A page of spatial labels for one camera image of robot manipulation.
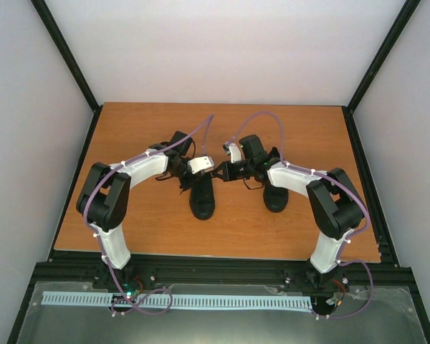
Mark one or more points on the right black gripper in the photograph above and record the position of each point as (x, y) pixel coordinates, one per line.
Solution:
(228, 173)

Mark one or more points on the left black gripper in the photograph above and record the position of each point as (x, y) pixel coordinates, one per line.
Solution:
(192, 182)

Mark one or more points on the black sneaker one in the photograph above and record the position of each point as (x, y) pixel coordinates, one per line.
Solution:
(201, 200)

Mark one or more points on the black sneaker with laces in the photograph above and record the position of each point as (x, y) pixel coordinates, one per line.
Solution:
(275, 198)

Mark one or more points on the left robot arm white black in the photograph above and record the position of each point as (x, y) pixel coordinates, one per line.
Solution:
(103, 201)

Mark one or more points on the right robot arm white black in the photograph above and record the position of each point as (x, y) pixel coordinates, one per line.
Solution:
(336, 205)

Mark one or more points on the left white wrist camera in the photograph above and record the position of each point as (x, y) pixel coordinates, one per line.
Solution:
(201, 163)

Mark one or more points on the white slotted cable duct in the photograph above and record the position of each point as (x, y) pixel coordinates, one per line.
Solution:
(180, 302)

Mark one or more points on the grey metal base plate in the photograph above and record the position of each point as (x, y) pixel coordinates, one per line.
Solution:
(218, 322)

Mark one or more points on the left black corner post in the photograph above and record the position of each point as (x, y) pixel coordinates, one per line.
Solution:
(65, 52)

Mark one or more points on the black corner post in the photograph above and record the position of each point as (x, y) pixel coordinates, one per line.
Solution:
(65, 52)
(388, 43)

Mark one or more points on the right black corner post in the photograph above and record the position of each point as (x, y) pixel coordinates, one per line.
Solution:
(388, 43)

